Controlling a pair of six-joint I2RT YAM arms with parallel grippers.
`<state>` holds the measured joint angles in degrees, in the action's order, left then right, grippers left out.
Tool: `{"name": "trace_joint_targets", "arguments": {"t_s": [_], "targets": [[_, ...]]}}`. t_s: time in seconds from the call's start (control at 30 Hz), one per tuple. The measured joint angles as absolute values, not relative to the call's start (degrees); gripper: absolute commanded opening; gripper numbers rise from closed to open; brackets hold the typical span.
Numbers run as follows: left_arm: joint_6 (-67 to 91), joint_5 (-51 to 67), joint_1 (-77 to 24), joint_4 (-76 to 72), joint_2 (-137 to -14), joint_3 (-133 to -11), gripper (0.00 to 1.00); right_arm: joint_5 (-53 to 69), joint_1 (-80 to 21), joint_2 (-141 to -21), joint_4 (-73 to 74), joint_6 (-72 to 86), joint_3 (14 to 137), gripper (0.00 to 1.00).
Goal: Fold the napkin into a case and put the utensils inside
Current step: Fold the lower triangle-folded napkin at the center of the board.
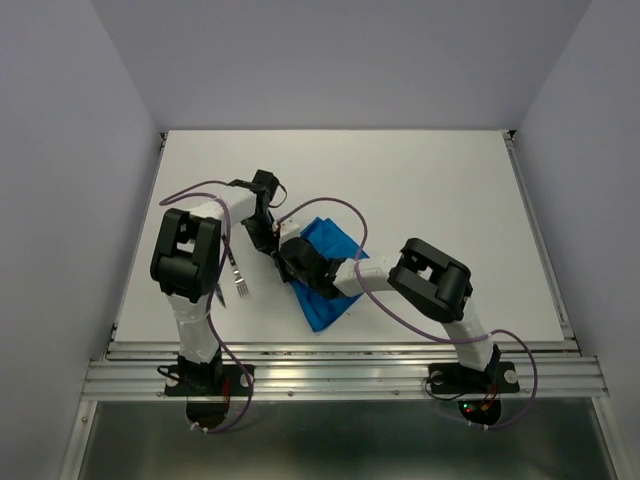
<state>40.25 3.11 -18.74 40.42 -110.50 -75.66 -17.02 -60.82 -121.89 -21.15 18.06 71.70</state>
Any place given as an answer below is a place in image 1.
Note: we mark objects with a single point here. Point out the silver fork black handle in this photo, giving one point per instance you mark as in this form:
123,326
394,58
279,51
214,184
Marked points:
240,282

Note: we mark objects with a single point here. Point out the blue satin napkin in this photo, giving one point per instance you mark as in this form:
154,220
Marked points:
332,242

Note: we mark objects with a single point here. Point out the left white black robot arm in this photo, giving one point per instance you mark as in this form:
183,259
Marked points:
191,250

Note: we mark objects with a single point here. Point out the silver knife black handle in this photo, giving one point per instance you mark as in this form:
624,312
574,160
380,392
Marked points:
220,296

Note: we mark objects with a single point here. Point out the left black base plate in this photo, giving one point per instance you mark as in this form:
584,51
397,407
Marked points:
233,382

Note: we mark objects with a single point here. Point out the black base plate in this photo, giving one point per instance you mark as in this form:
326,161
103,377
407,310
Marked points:
233,382
454,379

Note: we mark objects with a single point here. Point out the aluminium frame rail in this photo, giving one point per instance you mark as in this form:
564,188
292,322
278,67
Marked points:
356,410

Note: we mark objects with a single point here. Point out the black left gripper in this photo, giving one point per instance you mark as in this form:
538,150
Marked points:
264,243

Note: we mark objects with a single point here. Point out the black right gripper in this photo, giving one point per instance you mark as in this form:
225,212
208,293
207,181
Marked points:
286,276

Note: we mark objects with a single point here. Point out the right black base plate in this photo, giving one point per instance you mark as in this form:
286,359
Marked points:
454,379

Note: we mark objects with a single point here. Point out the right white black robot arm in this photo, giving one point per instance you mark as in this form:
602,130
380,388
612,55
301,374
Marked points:
434,283

